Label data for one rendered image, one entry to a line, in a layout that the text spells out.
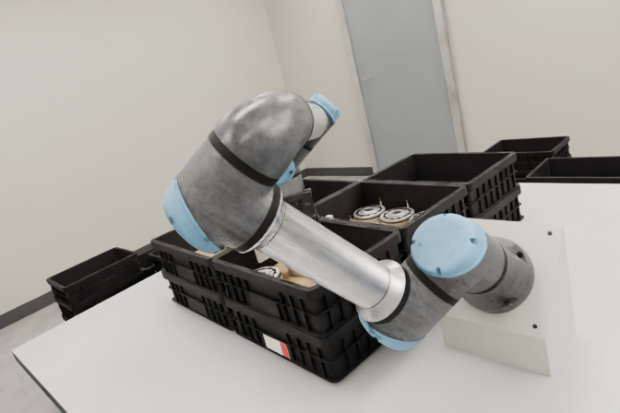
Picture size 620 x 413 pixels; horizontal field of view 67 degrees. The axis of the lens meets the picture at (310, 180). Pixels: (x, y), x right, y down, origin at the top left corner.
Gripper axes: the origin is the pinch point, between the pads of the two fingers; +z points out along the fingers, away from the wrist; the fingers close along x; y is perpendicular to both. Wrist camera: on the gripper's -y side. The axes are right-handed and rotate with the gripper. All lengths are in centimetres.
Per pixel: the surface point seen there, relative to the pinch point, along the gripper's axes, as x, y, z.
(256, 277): -17.4, -7.6, -7.4
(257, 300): -14.8, -9.5, -0.4
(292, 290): -26.3, 1.5, -6.9
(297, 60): 428, -22, -53
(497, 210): 21, 57, 5
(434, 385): -33.8, 25.1, 15.1
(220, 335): -0.4, -27.1, 15.1
